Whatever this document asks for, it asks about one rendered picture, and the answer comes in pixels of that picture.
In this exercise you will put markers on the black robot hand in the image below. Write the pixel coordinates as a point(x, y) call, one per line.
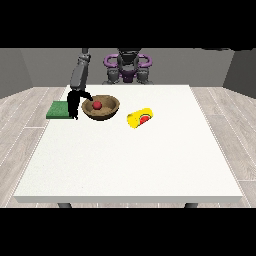
point(72, 100)

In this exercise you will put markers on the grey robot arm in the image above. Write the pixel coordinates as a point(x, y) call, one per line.
point(79, 73)

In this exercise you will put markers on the green square pad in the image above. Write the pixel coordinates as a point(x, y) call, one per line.
point(59, 110)

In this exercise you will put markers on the small red ball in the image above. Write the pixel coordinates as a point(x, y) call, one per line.
point(97, 105)

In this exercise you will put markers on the brown wooden bowl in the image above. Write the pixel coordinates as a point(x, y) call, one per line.
point(105, 111)

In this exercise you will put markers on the grey robot trunk purple rings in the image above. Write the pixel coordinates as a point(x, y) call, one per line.
point(127, 68)

